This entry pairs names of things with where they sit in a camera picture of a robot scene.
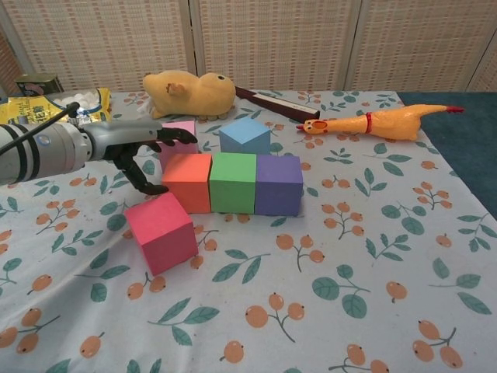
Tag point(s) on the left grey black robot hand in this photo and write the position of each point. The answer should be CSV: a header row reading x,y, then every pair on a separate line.
x,y
116,132

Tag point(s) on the light pink foam cube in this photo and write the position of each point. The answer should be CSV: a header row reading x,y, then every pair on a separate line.
x,y
180,125

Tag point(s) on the orange foam cube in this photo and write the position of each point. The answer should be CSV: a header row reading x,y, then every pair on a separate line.
x,y
186,186

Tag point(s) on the light blue foam cube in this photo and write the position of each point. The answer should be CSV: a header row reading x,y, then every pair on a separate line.
x,y
242,138

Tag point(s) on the green foam cube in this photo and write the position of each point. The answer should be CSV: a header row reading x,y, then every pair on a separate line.
x,y
232,186

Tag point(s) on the purple foam cube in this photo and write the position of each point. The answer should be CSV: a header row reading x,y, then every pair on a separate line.
x,y
277,186

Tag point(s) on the yellow marshmallow snack bag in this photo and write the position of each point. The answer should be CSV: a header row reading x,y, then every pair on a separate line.
x,y
93,105

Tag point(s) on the yellow plush animal toy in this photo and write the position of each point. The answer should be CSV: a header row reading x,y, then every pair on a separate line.
x,y
194,93

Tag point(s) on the olive metal tin can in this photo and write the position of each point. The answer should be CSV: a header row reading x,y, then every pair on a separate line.
x,y
39,83

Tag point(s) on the magenta foam cube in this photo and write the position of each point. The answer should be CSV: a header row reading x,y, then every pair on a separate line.
x,y
163,237

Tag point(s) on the dark red folded fan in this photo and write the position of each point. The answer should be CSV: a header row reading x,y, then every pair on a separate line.
x,y
279,105

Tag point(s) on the beige woven folding screen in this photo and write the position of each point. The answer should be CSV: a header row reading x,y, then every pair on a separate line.
x,y
272,42

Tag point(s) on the floral print tablecloth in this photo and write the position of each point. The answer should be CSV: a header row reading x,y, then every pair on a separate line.
x,y
272,291

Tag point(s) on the yellow rubber chicken toy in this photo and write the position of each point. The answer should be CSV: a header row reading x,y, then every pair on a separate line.
x,y
392,118

